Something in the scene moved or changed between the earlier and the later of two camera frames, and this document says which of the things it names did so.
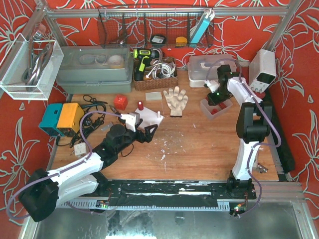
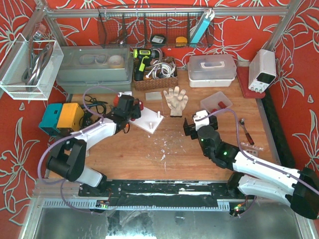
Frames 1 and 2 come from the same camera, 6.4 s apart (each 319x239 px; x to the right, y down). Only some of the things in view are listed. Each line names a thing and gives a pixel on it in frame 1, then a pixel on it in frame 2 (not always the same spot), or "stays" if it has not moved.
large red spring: x=140 y=106 stays
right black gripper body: x=216 y=98 -> x=190 y=129
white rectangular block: x=152 y=96 stays
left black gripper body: x=140 y=133 -> x=135 y=109
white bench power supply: x=262 y=70 stays
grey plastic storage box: x=95 y=69 stays
